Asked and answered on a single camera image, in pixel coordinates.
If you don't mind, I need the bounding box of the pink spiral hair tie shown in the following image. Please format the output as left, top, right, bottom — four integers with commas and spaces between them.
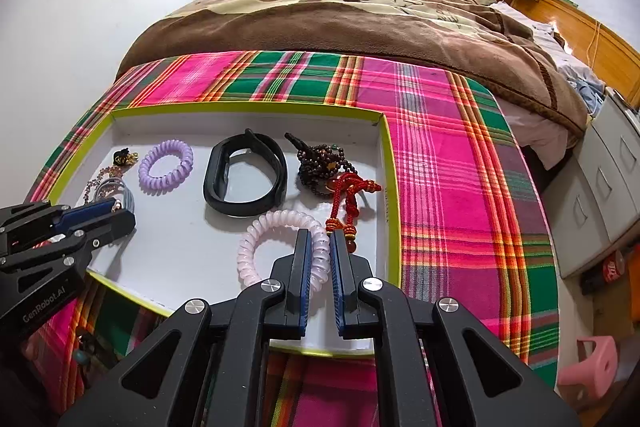
236, 208, 332, 294

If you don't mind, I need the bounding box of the black hair tie teal bead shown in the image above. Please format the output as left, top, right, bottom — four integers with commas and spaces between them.
73, 326, 118, 371

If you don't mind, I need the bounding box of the pink crystal bracelet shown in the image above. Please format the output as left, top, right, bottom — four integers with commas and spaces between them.
83, 164, 124, 204

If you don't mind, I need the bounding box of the purple spiral hair tie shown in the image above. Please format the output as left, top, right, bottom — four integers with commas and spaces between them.
136, 138, 196, 195

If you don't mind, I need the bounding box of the black gold brooch chain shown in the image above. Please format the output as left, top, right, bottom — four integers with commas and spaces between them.
112, 146, 140, 168

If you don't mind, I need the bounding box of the red knot tassel bracelet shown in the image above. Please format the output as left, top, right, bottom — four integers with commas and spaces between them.
324, 171, 382, 254

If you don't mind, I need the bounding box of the dark bead bracelet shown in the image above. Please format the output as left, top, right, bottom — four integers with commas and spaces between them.
283, 132, 359, 198

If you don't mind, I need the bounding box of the black wristband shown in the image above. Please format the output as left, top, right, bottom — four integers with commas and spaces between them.
203, 129, 288, 218

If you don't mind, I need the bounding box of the plaid pink green cloth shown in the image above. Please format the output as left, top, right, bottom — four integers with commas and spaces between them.
27, 51, 559, 426

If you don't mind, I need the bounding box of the yellow-green shallow box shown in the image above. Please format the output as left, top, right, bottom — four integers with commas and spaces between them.
49, 102, 400, 315

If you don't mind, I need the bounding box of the pink plastic stool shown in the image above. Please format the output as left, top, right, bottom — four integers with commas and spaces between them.
558, 336, 618, 400

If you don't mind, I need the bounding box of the grey bedside cabinet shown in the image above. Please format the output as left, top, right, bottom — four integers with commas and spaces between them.
542, 88, 640, 279

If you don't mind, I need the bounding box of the brown beige blanket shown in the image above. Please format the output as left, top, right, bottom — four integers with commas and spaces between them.
118, 0, 588, 138

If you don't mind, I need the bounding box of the wooden headboard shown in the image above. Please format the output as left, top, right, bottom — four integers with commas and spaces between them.
508, 0, 640, 109

